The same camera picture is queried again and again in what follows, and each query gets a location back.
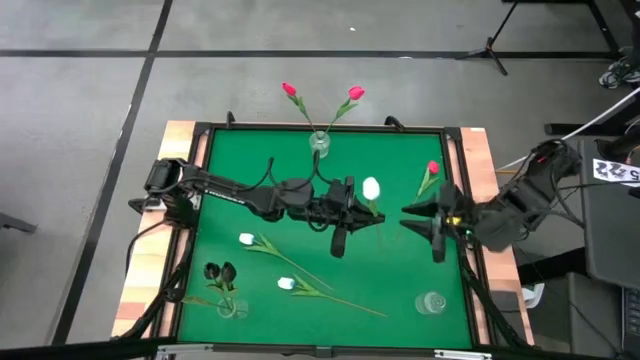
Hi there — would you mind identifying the silver metal bracket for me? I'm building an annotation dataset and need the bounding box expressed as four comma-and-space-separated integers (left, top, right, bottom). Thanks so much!
434, 349, 494, 360
155, 343, 214, 360

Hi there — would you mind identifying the dark grey desk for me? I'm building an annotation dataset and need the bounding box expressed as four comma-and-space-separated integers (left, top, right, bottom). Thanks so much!
577, 137, 640, 291

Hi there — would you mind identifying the black keyboard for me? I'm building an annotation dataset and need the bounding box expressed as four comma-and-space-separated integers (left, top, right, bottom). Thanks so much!
622, 288, 640, 354

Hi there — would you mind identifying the black tripod stand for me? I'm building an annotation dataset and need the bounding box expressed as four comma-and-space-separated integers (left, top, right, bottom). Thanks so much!
455, 0, 521, 77

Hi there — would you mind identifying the black metal table frame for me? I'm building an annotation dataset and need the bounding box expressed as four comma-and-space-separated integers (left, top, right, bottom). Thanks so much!
112, 119, 536, 360

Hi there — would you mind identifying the white printed number tag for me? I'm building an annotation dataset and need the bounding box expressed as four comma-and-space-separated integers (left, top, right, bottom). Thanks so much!
592, 158, 640, 189

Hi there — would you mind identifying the clear glass vase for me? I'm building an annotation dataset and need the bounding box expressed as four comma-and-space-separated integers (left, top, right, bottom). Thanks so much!
414, 291, 448, 317
308, 129, 332, 160
216, 295, 250, 320

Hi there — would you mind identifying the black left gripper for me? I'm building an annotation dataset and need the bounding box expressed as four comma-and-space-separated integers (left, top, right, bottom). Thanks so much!
318, 174, 387, 260

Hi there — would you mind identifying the green felt mat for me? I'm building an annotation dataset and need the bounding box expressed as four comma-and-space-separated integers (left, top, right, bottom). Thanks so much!
177, 128, 475, 351

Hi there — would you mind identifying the white artificial tulip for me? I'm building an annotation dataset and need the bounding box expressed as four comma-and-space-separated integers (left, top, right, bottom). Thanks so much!
238, 232, 335, 291
276, 276, 390, 320
361, 176, 384, 249

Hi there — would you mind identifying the white cable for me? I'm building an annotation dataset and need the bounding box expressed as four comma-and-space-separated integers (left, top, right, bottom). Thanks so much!
497, 89, 640, 174

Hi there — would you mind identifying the pink artificial tulip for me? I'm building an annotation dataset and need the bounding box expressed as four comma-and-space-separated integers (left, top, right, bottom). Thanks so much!
397, 159, 441, 241
322, 84, 367, 136
281, 81, 319, 136

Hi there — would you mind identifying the black desk foot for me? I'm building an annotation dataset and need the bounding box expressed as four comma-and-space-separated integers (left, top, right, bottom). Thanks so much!
544, 123, 640, 137

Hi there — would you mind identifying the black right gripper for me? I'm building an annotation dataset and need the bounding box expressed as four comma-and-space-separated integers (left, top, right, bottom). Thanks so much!
399, 181, 477, 264

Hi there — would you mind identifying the person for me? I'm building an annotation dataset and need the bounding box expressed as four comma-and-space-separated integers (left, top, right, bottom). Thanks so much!
598, 0, 640, 91

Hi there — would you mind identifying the white plastic container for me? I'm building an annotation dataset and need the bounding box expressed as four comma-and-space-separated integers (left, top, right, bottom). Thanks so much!
522, 283, 546, 310

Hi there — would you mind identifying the dark grey stand foot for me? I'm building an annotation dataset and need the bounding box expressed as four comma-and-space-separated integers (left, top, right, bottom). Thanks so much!
0, 212, 39, 235

